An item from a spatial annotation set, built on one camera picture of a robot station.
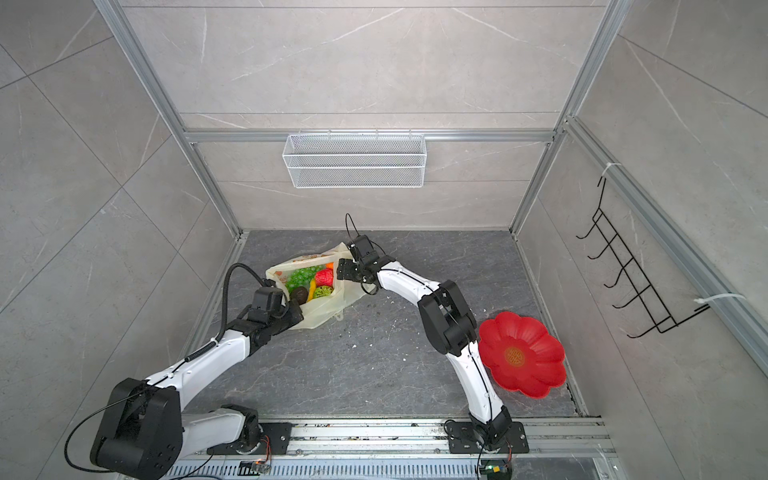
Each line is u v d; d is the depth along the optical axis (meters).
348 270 0.88
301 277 1.00
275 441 0.73
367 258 0.78
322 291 0.95
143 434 0.40
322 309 0.88
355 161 1.01
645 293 0.63
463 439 0.73
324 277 0.98
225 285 0.65
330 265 1.01
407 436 0.75
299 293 0.97
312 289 0.99
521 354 0.88
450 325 0.57
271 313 0.69
